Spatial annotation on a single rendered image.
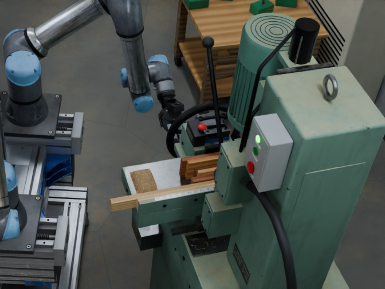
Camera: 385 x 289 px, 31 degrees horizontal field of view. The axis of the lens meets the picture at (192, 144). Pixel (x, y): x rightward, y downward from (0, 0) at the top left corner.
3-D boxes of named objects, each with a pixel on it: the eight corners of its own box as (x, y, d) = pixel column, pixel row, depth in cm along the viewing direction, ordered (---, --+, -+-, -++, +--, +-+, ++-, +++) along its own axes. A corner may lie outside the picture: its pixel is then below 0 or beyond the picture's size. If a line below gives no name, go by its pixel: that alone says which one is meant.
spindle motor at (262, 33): (272, 94, 211) (293, 8, 190) (296, 133, 200) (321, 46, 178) (218, 102, 206) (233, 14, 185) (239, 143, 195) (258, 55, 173)
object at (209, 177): (249, 175, 227) (251, 166, 224) (251, 180, 226) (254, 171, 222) (189, 187, 221) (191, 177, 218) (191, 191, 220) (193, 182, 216)
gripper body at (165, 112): (179, 126, 271) (172, 97, 273) (184, 119, 262) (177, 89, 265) (160, 129, 268) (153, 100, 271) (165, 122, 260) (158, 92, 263)
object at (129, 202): (279, 175, 228) (281, 167, 226) (281, 180, 227) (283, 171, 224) (109, 207, 212) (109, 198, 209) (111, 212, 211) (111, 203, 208)
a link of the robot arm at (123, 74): (122, 82, 259) (152, 77, 261) (117, 64, 267) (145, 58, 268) (125, 98, 265) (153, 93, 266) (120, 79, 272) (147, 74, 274)
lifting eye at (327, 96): (323, 89, 164) (330, 67, 159) (335, 106, 160) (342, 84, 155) (318, 90, 163) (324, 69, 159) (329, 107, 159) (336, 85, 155)
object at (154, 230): (152, 220, 256) (153, 206, 250) (161, 246, 248) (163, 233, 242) (130, 224, 253) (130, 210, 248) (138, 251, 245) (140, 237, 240)
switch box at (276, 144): (264, 159, 174) (277, 112, 162) (281, 188, 167) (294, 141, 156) (242, 163, 172) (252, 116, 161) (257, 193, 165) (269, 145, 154)
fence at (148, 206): (313, 179, 229) (317, 167, 225) (315, 182, 228) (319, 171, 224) (137, 212, 212) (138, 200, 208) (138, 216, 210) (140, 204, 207)
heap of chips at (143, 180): (150, 168, 225) (150, 164, 224) (158, 191, 219) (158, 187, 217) (129, 172, 223) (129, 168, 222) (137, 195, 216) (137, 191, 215)
